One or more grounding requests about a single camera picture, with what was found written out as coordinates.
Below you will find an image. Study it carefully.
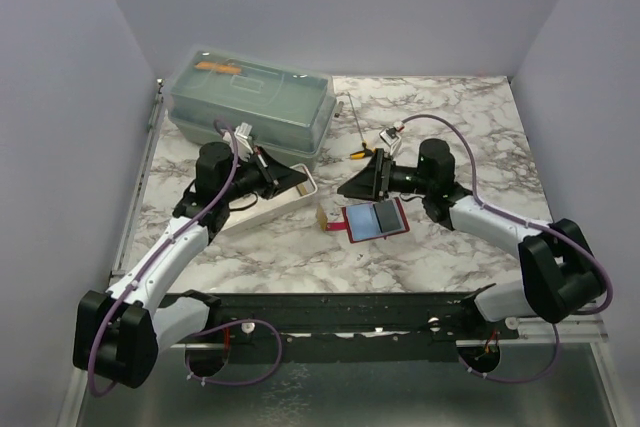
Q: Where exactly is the white rectangular plastic tray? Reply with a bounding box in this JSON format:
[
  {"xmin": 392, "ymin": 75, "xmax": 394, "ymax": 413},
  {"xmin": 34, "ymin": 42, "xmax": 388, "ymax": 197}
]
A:
[{"xmin": 220, "ymin": 163, "xmax": 318, "ymax": 236}]

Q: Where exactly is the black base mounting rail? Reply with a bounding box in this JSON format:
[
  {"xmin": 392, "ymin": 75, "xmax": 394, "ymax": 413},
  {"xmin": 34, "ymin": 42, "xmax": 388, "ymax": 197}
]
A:
[{"xmin": 204, "ymin": 292, "xmax": 519, "ymax": 364}]

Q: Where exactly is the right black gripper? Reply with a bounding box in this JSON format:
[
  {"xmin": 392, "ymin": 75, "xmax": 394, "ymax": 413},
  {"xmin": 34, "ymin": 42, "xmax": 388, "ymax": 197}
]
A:
[{"xmin": 339, "ymin": 148, "xmax": 433, "ymax": 204}]

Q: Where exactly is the yellow black T-handle hex key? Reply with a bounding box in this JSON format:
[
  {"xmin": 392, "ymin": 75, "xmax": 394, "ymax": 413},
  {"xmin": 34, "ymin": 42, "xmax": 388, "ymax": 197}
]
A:
[{"xmin": 347, "ymin": 92, "xmax": 376, "ymax": 160}]

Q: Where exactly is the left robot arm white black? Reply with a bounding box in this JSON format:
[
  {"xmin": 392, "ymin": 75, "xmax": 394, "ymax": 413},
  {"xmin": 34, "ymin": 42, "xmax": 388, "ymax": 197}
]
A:
[{"xmin": 72, "ymin": 141, "xmax": 309, "ymax": 388}]

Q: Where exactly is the gold credit card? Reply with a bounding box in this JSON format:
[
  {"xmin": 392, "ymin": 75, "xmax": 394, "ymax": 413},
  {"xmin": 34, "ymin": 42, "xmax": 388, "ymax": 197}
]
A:
[{"xmin": 316, "ymin": 205, "xmax": 329, "ymax": 231}]

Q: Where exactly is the credit card with magnetic stripe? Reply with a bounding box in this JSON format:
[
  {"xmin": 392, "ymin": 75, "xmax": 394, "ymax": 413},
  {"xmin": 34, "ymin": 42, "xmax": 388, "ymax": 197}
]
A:
[{"xmin": 374, "ymin": 199, "xmax": 404, "ymax": 234}]

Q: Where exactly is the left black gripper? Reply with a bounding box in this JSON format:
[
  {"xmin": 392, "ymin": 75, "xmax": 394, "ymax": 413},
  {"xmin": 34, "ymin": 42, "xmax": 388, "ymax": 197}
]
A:
[{"xmin": 222, "ymin": 146, "xmax": 307, "ymax": 203}]

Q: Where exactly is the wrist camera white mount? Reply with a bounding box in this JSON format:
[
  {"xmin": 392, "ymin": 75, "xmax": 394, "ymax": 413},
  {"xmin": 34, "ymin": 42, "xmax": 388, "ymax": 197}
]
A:
[
  {"xmin": 379, "ymin": 121, "xmax": 405, "ymax": 158},
  {"xmin": 234, "ymin": 122, "xmax": 255, "ymax": 159}
]

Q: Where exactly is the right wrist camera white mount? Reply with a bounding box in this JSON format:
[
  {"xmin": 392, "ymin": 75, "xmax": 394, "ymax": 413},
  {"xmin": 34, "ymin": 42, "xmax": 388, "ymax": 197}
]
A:
[{"xmin": 379, "ymin": 121, "xmax": 405, "ymax": 158}]

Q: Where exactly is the orange tool inside toolbox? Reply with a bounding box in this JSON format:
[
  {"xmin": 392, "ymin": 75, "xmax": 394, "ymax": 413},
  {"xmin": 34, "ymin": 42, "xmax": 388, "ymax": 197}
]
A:
[{"xmin": 194, "ymin": 61, "xmax": 242, "ymax": 75}]

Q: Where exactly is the green plastic toolbox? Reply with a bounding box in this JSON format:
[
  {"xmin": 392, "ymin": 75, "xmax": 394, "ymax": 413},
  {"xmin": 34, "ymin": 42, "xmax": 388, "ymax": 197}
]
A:
[{"xmin": 165, "ymin": 48, "xmax": 337, "ymax": 170}]

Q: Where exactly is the red leather card holder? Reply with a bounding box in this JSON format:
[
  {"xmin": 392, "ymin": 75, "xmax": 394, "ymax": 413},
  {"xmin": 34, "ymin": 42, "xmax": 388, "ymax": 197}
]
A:
[{"xmin": 327, "ymin": 198, "xmax": 410, "ymax": 244}]

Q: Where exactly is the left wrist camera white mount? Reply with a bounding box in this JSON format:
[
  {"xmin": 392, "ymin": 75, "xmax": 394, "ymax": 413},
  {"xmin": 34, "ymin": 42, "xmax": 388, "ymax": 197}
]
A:
[{"xmin": 234, "ymin": 122, "xmax": 255, "ymax": 159}]

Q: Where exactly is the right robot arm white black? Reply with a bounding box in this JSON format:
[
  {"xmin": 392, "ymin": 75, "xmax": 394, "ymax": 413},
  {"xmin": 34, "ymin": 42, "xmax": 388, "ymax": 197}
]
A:
[{"xmin": 337, "ymin": 139, "xmax": 607, "ymax": 339}]

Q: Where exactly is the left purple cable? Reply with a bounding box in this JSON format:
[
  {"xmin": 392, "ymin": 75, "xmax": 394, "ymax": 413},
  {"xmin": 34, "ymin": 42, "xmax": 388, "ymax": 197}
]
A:
[{"xmin": 87, "ymin": 119, "xmax": 284, "ymax": 397}]

